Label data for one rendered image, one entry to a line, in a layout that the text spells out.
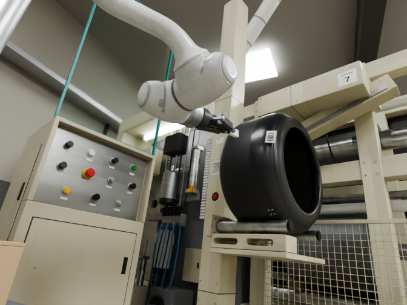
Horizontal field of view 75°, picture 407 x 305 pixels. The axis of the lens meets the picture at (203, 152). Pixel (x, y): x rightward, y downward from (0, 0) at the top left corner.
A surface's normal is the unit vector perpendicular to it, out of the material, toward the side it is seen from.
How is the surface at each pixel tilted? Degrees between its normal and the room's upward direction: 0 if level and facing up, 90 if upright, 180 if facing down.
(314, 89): 90
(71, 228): 90
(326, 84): 90
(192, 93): 145
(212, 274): 90
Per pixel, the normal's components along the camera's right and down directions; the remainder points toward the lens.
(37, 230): 0.74, -0.19
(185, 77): -0.54, 0.40
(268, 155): 0.00, -0.32
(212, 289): -0.67, -0.34
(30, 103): 0.90, -0.08
